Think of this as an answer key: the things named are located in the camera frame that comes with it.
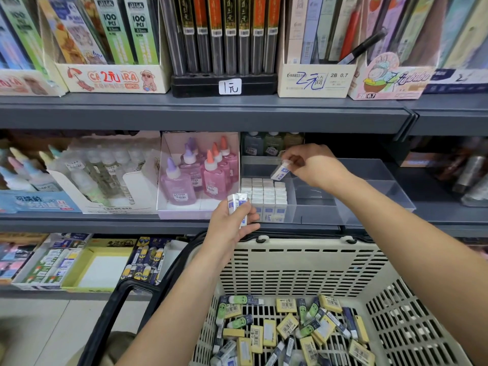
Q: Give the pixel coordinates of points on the white pencil display box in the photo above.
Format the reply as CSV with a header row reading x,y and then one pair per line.
x,y
314,80

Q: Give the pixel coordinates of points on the pink glue bottle purple cap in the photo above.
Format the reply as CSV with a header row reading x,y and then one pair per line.
x,y
191,170
178,188

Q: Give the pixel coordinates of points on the pink stationery packets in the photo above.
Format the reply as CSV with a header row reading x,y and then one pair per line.
x,y
17,259

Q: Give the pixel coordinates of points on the white glue display box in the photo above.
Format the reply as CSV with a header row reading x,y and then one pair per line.
x,y
141,196

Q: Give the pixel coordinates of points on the white eraser display box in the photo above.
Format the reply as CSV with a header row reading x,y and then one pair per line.
x,y
46,264

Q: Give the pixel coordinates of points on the pink glue display box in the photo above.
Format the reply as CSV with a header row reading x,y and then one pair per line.
x,y
190,212

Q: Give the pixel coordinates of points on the white price label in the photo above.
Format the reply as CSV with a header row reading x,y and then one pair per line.
x,y
229,87

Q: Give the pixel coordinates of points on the person's right forearm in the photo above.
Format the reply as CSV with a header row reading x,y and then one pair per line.
x,y
415,263

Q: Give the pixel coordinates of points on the pastel lead display box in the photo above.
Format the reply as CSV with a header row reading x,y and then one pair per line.
x,y
23,81

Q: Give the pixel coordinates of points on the person's left forearm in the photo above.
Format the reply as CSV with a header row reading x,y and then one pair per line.
x,y
179,316

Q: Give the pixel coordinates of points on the black pen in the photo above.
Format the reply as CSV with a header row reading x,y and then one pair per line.
x,y
361,48

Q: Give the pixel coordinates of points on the rows of white erasers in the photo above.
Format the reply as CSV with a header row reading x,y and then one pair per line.
x,y
263,200

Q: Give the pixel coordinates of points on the dark blue yellow packets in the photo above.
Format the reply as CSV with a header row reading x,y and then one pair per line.
x,y
146,259

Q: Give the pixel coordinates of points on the grey store shelves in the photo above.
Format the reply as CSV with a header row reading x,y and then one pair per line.
x,y
152,112

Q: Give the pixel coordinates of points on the blue white display box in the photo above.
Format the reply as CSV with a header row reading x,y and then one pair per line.
x,y
459,78

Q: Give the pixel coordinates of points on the beige shopping basket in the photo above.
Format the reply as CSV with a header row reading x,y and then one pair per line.
x,y
305,267

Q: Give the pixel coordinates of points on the pink glue bottle orange cap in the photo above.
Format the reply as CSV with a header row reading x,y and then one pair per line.
x,y
226,167
232,156
213,180

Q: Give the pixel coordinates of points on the clear plastic divider tray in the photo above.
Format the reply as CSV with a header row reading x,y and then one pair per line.
x,y
377,198

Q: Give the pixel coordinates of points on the black lead tube display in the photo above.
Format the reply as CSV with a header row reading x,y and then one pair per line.
x,y
190,85

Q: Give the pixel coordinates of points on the yellow empty display box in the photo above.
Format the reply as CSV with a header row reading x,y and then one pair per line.
x,y
99,270

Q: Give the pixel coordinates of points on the person's left hand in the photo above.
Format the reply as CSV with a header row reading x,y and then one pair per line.
x,y
227,234

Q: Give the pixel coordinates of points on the person's right hand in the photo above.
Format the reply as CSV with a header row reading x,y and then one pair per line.
x,y
316,167

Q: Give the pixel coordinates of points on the translucent glue bottle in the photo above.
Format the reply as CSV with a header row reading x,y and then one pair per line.
x,y
273,145
292,139
253,145

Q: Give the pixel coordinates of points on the colourful pencil display box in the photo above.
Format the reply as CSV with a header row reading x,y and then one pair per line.
x,y
395,80

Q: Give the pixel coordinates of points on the pile of erasers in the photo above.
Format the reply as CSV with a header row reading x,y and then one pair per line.
x,y
293,335

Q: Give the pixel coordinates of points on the row of clear glue bottles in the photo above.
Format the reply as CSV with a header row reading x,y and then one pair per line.
x,y
103,175

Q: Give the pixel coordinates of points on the cartoon print display box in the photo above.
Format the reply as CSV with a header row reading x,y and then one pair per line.
x,y
110,78

